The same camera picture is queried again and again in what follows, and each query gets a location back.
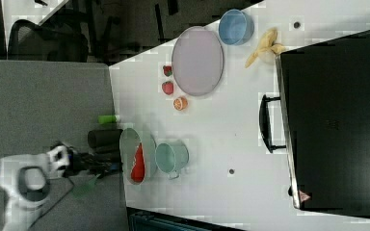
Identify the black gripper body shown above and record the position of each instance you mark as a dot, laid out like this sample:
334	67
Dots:
79	162

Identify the red ketchup bottle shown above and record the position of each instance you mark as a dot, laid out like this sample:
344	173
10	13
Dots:
138	169

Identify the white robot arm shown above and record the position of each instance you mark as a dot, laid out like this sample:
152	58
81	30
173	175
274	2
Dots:
26	179

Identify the green plastic strainer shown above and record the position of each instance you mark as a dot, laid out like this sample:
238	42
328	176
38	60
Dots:
129	141

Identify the green slotted spatula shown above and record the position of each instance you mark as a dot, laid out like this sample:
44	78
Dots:
81	190

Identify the small black pot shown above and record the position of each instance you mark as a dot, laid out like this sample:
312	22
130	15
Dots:
99	138

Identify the green toy lime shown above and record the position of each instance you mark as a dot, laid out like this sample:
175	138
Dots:
107	119

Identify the green mug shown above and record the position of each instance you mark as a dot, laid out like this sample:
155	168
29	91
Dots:
171	157

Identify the lower red toy strawberry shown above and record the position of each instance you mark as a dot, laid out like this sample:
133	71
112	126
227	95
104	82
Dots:
167	88

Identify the red toy strawberry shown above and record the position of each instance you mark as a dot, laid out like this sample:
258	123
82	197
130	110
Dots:
167	69
167	88

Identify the toy orange half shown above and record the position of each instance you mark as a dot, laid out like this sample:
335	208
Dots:
180	103

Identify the upper red toy strawberry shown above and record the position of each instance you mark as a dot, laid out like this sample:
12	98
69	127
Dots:
167	69

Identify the black office chair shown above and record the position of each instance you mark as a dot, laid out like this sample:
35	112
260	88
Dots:
31	42

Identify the grey round plate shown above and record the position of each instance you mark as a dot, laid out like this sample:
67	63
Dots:
197	61

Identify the blue cup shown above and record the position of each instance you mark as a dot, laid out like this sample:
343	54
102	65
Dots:
235	27

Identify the toaster oven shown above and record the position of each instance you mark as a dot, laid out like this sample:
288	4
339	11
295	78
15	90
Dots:
324	95

